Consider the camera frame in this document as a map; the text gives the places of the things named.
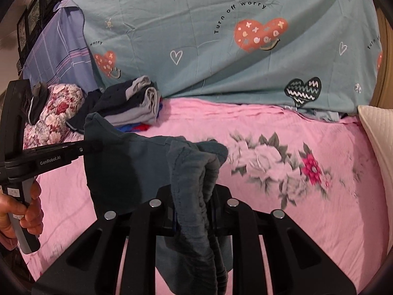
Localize stack of folded clothes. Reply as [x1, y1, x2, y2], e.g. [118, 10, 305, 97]
[66, 75, 162, 134]

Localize red floral rolled blanket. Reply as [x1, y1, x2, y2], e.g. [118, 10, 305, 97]
[23, 84, 84, 149]

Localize person's left hand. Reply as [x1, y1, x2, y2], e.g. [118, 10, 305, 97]
[1, 180, 44, 251]

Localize dark teal pants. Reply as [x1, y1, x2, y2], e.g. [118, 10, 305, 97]
[84, 113, 232, 294]

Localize teal heart-print quilt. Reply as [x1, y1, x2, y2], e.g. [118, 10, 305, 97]
[72, 0, 382, 114]

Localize purple plaid sheet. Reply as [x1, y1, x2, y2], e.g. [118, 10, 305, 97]
[22, 0, 102, 93]

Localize pink floral bed sheet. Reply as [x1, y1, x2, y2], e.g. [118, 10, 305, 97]
[21, 97, 389, 295]

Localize white quilted pillow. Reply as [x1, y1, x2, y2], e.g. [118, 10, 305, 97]
[357, 104, 393, 209]

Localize wooden headboard shelf unit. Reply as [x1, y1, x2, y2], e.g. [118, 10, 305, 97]
[370, 7, 393, 109]

